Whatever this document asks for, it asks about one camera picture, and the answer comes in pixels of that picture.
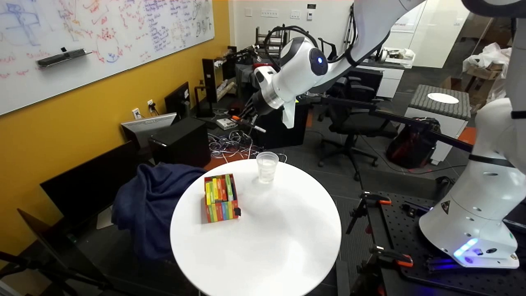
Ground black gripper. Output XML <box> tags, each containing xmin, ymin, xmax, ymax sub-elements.
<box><xmin>227</xmin><ymin>80</ymin><xmax>275</xmax><ymax>130</ymax></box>

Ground clear plastic cup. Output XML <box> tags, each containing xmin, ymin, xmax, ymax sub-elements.
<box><xmin>255</xmin><ymin>150</ymin><xmax>281</xmax><ymax>187</ymax></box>

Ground small white box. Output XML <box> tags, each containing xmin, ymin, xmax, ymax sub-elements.
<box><xmin>216</xmin><ymin>117</ymin><xmax>240</xmax><ymax>131</ymax></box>

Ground black computer monitor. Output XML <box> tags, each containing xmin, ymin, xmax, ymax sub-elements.
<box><xmin>163</xmin><ymin>80</ymin><xmax>193</xmax><ymax>120</ymax></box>

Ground black box cabinet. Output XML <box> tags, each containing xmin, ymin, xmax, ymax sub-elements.
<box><xmin>148</xmin><ymin>117</ymin><xmax>212</xmax><ymax>169</ymax></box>

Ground dark metal shelf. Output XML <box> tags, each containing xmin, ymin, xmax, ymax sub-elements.
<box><xmin>253</xmin><ymin>25</ymin><xmax>293</xmax><ymax>62</ymax></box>

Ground red box of colourful items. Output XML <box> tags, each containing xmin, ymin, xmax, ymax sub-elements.
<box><xmin>201</xmin><ymin>173</ymin><xmax>244</xmax><ymax>225</ymax></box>

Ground grey slanted panel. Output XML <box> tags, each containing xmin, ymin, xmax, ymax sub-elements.
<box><xmin>119</xmin><ymin>110</ymin><xmax>181</xmax><ymax>148</ymax></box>

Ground black office chair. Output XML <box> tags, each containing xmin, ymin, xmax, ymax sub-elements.
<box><xmin>318</xmin><ymin>67</ymin><xmax>388</xmax><ymax>169</ymax></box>

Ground navy blue cloth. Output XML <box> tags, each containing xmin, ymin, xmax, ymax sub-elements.
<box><xmin>110</xmin><ymin>161</ymin><xmax>207</xmax><ymax>263</ymax></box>

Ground black flat slab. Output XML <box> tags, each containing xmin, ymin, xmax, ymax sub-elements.
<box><xmin>38</xmin><ymin>140</ymin><xmax>142</xmax><ymax>235</ymax></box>

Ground black backpack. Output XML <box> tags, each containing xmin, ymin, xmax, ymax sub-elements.
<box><xmin>385</xmin><ymin>117</ymin><xmax>444</xmax><ymax>169</ymax></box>

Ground grey mat with white disc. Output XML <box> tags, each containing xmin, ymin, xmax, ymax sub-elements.
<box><xmin>410</xmin><ymin>82</ymin><xmax>474</xmax><ymax>120</ymax></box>

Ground cardboard boxes pile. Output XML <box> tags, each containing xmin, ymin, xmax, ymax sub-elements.
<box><xmin>461</xmin><ymin>41</ymin><xmax>515</xmax><ymax>99</ymax></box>

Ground black tripod legs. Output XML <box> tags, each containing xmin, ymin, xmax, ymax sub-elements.
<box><xmin>0</xmin><ymin>248</ymin><xmax>114</xmax><ymax>296</ymax></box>

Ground black perforated robot table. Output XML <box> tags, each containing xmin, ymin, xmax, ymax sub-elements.
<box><xmin>350</xmin><ymin>187</ymin><xmax>526</xmax><ymax>296</ymax></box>

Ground tangle of floor cables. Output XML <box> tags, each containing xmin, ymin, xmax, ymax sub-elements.
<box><xmin>206</xmin><ymin>128</ymin><xmax>257</xmax><ymax>161</ymax></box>

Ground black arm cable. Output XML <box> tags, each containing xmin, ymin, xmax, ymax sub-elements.
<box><xmin>262</xmin><ymin>23</ymin><xmax>322</xmax><ymax>62</ymax></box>

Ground wall whiteboard with writing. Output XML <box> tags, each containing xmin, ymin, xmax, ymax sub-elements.
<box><xmin>0</xmin><ymin>0</ymin><xmax>217</xmax><ymax>118</ymax></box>

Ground small black orange-handled clamp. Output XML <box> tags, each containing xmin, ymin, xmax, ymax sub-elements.
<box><xmin>344</xmin><ymin>189</ymin><xmax>395</xmax><ymax>237</ymax></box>

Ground large black orange-handled clamp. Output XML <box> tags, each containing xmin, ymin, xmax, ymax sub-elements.
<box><xmin>370</xmin><ymin>245</ymin><xmax>416</xmax><ymax>271</ymax></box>

